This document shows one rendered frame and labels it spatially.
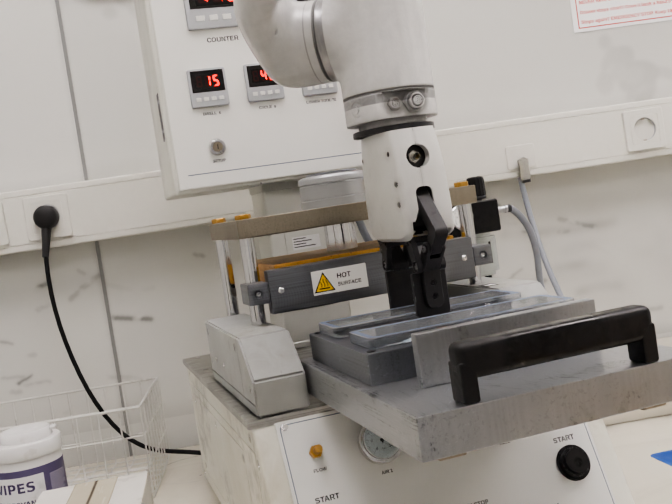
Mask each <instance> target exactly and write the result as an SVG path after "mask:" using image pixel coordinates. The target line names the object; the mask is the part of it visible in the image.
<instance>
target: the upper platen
mask: <svg viewBox="0 0 672 504"><path fill-rule="evenodd" d="M324 233H325V240H326V246H327V248H325V249H319V250H313V251H307V252H301V253H295V254H288V255H282V256H276V257H270V258H264V259H258V260H257V262H258V268H259V275H260V281H263V282H265V277H264V271H265V270H271V269H277V268H283V267H288V266H294V265H300V264H306V263H312V262H318V261H324V260H330V259H336V258H342V257H348V256H354V255H359V254H365V253H371V252H377V251H380V250H379V249H380V248H379V246H380V245H379V243H378V241H377V240H373V241H367V242H361V243H357V238H356V231H355V224H354V222H349V223H343V224H337V225H330V226H324Z"/></svg>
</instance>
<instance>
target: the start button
mask: <svg viewBox="0 0 672 504"><path fill-rule="evenodd" d="M560 460H561V466H562V468H563V470H564V471H565V472H566V473H567V474H568V475H570V476H572V477H581V476H583V475H585V474H586V473H587V472H588V470H589V468H590V460H589V457H588V455H587V453H586V452H585V451H584V450H583V449H581V448H579V447H569V448H567V449H565V450H564V451H563V453H562V455H561V459H560Z"/></svg>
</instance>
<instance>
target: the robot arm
mask: <svg viewBox="0 0 672 504"><path fill-rule="evenodd" d="M233 4H234V12H235V17H236V21H237V24H238V27H239V29H240V31H241V33H242V36H243V38H244V39H245V41H246V43H247V45H248V46H249V48H250V50H251V52H252V53H253V55H254V56H255V58H256V59H257V61H258V63H259V64H260V66H261V67H262V68H263V70H264V71H265V72H266V74H267V75H268V76H269V77H270V78H271V79H272V80H273V81H274V82H275V83H277V84H278V85H281V86H283V87H287V88H304V87H310V86H316V85H321V84H326V83H331V82H339V83H340V85H341V91H342V98H343V104H344V111H345V118H346V125H347V129H359V132H356V133H354V134H353V139H354V140H361V151H362V166H363V178H364V188H365V197H366V205H367V212H368V218H369V224H370V228H371V232H372V235H373V237H374V238H376V239H377V241H378V243H379V245H380V246H379V248H380V249H379V250H380V252H381V253H382V265H383V269H384V270H385V271H386V272H385V278H386V285H387V292H388V299H389V306H390V309H393V308H398V307H403V306H409V305H415V312H416V316H417V317H419V318H423V317H428V316H433V315H438V314H443V313H448V312H450V301H449V294H448V287H447V280H446V273H445V268H446V260H445V257H444V252H445V249H446V244H445V242H446V239H447V236H448V235H449V234H450V233H451V232H452V231H453V229H454V227H455V223H454V215H453V209H452V204H451V198H450V192H449V187H448V182H447V177H446V172H445V167H444V163H443V158H442V154H441V150H440V147H439V143H438V140H437V136H436V134H435V131H434V128H435V125H434V122H433V121H427V119H428V118H431V117H434V116H436V115H438V111H437V104H436V96H435V89H434V83H433V75H432V68H431V61H430V54H429V47H428V40H427V33H426V26H425V18H424V11H423V4H422V0H313V1H308V2H297V1H294V0H233ZM413 235H415V236H417V237H413ZM400 245H403V251H402V249H401V247H400ZM421 245H423V246H422V250H421V254H420V253H419V250H418V246H421ZM412 266H413V267H412Z"/></svg>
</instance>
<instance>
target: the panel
mask: <svg viewBox="0 0 672 504"><path fill-rule="evenodd" d="M274 426H275V430H276V434H277V438H278V442H279V447H280V451H281V455H282V459H283V463H284V467H285V471H286V476H287V480H288V484H289V488H290V492H291V496H292V501H293V504H617V501H616V499H615V496H614V493H613V491H612V488H611V485H610V483H609V480H608V477H607V475H606V472H605V469H604V467H603V464H602V461H601V459H600V456H599V453H598V451H597V448H596V445H595V443H594V440H593V437H592V435H591V432H590V429H589V426H588V424H587V422H586V423H582V424H578V425H574V426H570V427H566V428H562V429H558V430H554V431H550V432H546V433H542V434H538V435H534V436H530V437H526V438H522V439H518V440H514V441H510V442H506V443H502V444H498V445H494V446H490V447H486V448H482V449H478V450H474V451H470V452H466V453H467V454H466V455H463V456H459V457H455V458H451V459H447V460H443V461H439V460H434V461H430V462H426V463H422V462H420V461H419V460H417V459H415V458H414V457H412V456H410V455H409V454H407V453H405V452H404V451H402V450H401V452H400V454H399V455H398V457H397V458H396V459H394V460H393V461H391V462H390V463H387V464H382V465H380V464H374V463H372V462H370V461H368V460H367V459H365V458H364V456H363V455H362V454H361V452H360V450H359V448H358V434H359V432H360V430H361V428H362V427H363V426H361V425H360V424H358V423H356V422H355V421H353V420H352V419H350V418H348V417H347V416H345V415H343V414H342V413H340V412H338V411H337V410H332V411H327V412H323V413H318V414H314V415H309V416H305V417H300V418H296V419H291V420H287V421H282V422H278V423H274ZM569 447H579V448H581V449H583V450H584V451H585V452H586V453H587V455H588V457H589V460H590V468H589V470H588V472H587V473H586V474H585V475H583V476H581V477H572V476H570V475H568V474H567V473H566V472H565V471H564V470H563V468H562V466H561V460H560V459H561V455H562V453H563V451H564V450H565V449H567V448H569Z"/></svg>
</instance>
